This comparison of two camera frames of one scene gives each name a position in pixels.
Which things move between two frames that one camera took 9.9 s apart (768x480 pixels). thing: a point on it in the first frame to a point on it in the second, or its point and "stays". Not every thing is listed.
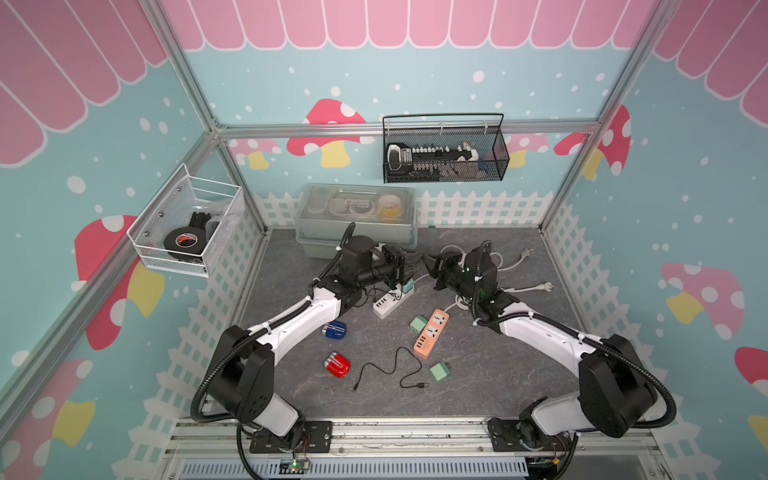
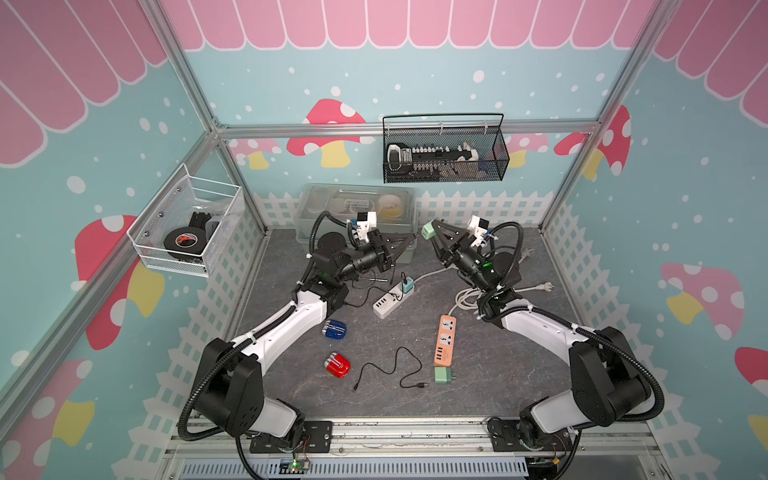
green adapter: [418, 324] to [428, 232]
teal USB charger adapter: [408, 286] stays
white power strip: [391, 302] stays
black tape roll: [186, 238] stays
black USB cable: [368, 295] stays
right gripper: [442, 263] to [460, 245]
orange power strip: [431, 333] to [445, 344]
